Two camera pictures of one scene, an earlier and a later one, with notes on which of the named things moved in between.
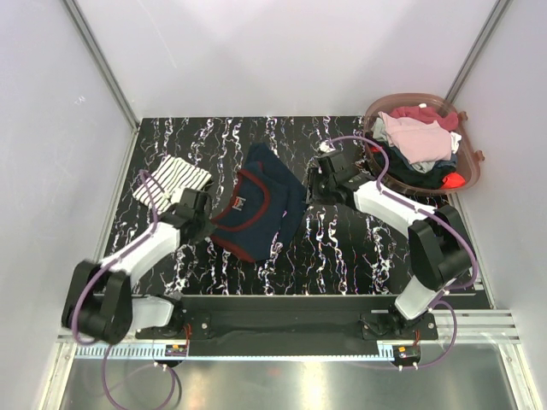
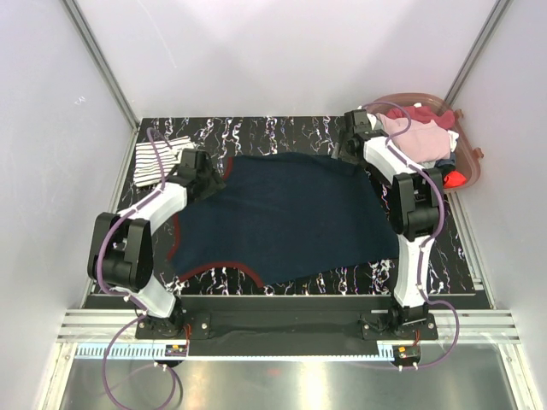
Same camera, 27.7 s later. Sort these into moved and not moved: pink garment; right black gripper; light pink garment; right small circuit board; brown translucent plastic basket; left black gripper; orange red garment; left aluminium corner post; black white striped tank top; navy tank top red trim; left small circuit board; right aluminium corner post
Moved: left black gripper; navy tank top red trim; right black gripper; black white striped tank top
Not moved: right aluminium corner post; left aluminium corner post; pink garment; right small circuit board; orange red garment; brown translucent plastic basket; light pink garment; left small circuit board
